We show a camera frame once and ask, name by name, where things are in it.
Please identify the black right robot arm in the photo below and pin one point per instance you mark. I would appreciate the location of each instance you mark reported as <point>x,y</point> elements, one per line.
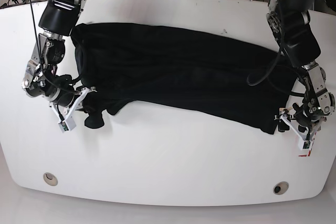
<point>58,21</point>

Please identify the left table grommet hole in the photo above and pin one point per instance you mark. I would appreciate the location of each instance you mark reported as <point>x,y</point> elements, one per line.
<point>50,179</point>

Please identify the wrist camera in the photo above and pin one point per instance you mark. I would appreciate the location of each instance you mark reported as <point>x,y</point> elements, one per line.
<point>305,144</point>
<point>67,124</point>

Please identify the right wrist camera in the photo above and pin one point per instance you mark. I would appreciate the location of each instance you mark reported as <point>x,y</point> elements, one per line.
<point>67,124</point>

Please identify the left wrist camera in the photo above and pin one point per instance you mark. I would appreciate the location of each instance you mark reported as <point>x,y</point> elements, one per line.
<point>305,144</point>

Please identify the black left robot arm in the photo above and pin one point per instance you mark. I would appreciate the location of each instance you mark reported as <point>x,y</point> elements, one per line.
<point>289,21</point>

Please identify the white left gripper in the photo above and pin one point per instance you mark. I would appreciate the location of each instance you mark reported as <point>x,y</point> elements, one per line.
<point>303,126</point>

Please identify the table grommet hole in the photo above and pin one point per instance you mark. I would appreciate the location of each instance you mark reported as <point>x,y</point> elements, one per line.
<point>280,188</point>
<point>50,179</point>

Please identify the black T-shirt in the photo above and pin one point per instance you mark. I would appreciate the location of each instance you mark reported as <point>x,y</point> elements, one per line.
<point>180,68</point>

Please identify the red tape rectangle marking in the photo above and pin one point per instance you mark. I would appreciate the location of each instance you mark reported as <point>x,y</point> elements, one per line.
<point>306,153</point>

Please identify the right table grommet hole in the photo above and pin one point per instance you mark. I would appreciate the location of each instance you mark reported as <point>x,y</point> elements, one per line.
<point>280,188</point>

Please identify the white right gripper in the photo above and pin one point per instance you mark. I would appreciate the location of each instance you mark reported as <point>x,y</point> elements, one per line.
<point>66,103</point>

